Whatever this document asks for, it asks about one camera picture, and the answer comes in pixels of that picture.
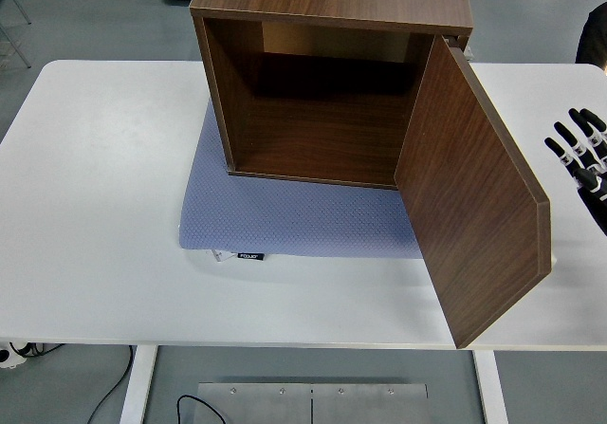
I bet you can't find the white power strip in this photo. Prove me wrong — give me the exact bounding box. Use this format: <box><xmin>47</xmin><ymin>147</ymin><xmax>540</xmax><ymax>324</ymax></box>
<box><xmin>0</xmin><ymin>341</ymin><xmax>35</xmax><ymax>371</ymax></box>

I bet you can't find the white table leg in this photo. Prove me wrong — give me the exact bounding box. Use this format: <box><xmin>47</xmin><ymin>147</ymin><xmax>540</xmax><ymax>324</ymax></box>
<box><xmin>472</xmin><ymin>349</ymin><xmax>508</xmax><ymax>424</ymax></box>
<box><xmin>118</xmin><ymin>345</ymin><xmax>159</xmax><ymax>424</ymax></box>

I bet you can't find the person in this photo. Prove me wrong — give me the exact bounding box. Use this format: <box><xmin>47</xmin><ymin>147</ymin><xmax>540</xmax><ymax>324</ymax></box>
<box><xmin>574</xmin><ymin>2</ymin><xmax>607</xmax><ymax>72</ymax></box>

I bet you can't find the black floor cable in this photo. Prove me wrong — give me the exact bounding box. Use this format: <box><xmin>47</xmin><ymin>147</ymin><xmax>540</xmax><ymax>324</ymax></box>
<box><xmin>176</xmin><ymin>394</ymin><xmax>224</xmax><ymax>424</ymax></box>
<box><xmin>89</xmin><ymin>345</ymin><xmax>135</xmax><ymax>424</ymax></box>

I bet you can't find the blue-grey textured mat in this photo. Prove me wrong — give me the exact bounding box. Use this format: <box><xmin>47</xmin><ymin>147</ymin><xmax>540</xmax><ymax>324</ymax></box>
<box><xmin>177</xmin><ymin>99</ymin><xmax>428</xmax><ymax>260</ymax></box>

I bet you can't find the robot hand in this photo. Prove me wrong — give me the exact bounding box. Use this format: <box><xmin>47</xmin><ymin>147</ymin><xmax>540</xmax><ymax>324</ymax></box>
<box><xmin>543</xmin><ymin>107</ymin><xmax>607</xmax><ymax>236</ymax></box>

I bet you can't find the grey metal plate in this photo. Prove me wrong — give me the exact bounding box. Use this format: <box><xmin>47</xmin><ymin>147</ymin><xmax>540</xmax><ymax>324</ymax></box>
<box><xmin>194</xmin><ymin>382</ymin><xmax>430</xmax><ymax>424</ymax></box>

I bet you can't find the brown wooden cabinet door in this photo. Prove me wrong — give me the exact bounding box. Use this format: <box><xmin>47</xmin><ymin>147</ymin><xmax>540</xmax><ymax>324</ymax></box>
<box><xmin>393</xmin><ymin>34</ymin><xmax>552</xmax><ymax>350</ymax></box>

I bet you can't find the grey metal rack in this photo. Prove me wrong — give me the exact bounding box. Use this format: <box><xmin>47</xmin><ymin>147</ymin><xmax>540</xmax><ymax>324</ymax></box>
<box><xmin>0</xmin><ymin>0</ymin><xmax>33</xmax><ymax>69</ymax></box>

